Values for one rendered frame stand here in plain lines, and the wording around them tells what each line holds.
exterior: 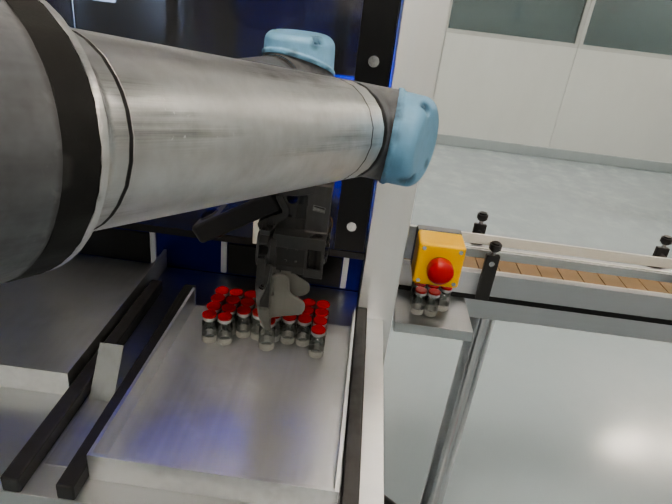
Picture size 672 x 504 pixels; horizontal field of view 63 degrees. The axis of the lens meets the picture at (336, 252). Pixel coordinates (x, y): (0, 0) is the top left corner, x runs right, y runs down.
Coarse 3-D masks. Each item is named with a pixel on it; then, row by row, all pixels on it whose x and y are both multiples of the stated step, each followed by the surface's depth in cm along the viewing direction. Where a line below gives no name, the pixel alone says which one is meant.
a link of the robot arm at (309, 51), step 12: (276, 36) 54; (288, 36) 53; (300, 36) 53; (312, 36) 54; (324, 36) 55; (264, 48) 55; (276, 48) 54; (288, 48) 53; (300, 48) 53; (312, 48) 53; (324, 48) 54; (288, 60) 53; (300, 60) 54; (312, 60) 54; (324, 60) 55; (324, 72) 55
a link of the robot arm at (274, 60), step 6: (246, 60) 48; (252, 60) 49; (258, 60) 49; (264, 60) 50; (270, 60) 51; (276, 60) 51; (282, 60) 52; (282, 66) 47; (288, 66) 52; (312, 72) 46
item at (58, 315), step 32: (96, 256) 98; (160, 256) 93; (0, 288) 86; (32, 288) 86; (64, 288) 87; (96, 288) 88; (128, 288) 89; (0, 320) 78; (32, 320) 79; (64, 320) 80; (96, 320) 81; (0, 352) 72; (32, 352) 73; (64, 352) 74; (0, 384) 67; (32, 384) 67; (64, 384) 66
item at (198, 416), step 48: (192, 288) 85; (192, 336) 80; (336, 336) 84; (144, 384) 69; (192, 384) 71; (240, 384) 72; (288, 384) 73; (336, 384) 74; (144, 432) 63; (192, 432) 64; (240, 432) 65; (288, 432) 65; (336, 432) 66; (144, 480) 56; (192, 480) 56; (240, 480) 55; (288, 480) 59; (336, 480) 56
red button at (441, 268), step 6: (438, 258) 82; (444, 258) 82; (432, 264) 81; (438, 264) 81; (444, 264) 81; (450, 264) 81; (432, 270) 81; (438, 270) 81; (444, 270) 81; (450, 270) 81; (432, 276) 81; (438, 276) 81; (444, 276) 81; (450, 276) 81; (432, 282) 82; (438, 282) 82; (444, 282) 82
